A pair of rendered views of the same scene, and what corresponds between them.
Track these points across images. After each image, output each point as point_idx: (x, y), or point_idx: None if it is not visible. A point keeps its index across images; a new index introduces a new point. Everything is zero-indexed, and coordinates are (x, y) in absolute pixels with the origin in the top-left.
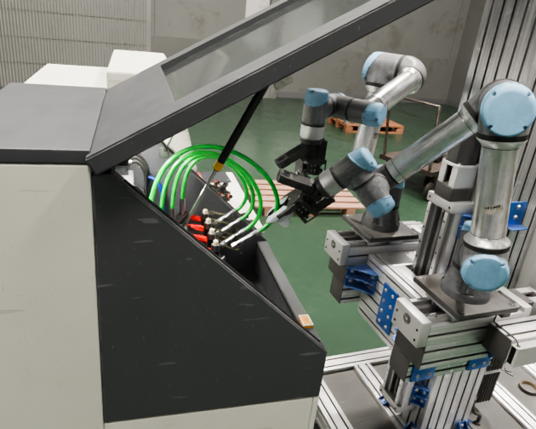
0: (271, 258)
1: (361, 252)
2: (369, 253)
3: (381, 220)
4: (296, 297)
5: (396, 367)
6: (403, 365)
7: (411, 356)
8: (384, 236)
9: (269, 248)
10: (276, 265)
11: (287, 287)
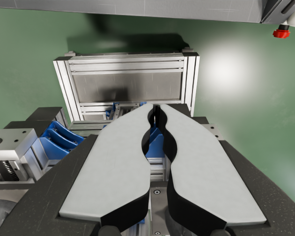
0: (183, 7)
1: (166, 162)
2: (165, 170)
3: (174, 224)
4: (32, 6)
5: (50, 109)
6: (36, 114)
7: (21, 123)
8: (154, 204)
9: (227, 17)
10: (150, 7)
11: (67, 2)
